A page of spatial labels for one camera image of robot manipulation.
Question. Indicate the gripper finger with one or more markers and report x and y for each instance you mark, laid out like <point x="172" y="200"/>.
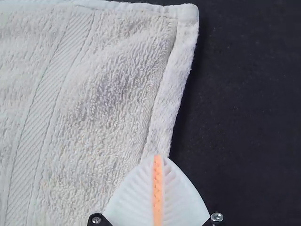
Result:
<point x="134" y="200"/>
<point x="181" y="200"/>

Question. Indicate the pale towel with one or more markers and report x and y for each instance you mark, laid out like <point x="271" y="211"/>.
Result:
<point x="82" y="106"/>

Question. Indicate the black mat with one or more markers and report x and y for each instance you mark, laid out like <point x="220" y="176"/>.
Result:
<point x="247" y="117"/>

